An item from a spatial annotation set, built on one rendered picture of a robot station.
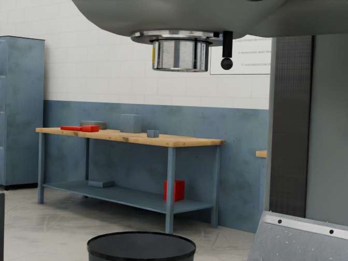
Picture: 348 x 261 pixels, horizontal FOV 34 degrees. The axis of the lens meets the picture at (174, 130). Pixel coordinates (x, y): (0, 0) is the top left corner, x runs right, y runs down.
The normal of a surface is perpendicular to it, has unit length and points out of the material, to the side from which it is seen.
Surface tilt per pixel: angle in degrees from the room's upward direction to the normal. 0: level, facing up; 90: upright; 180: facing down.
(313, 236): 63
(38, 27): 90
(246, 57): 90
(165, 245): 86
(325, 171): 90
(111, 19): 148
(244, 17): 124
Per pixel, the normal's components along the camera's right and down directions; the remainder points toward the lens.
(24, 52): 0.73, 0.06
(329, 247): -0.60, -0.44
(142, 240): 0.03, -0.01
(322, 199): -0.69, 0.01
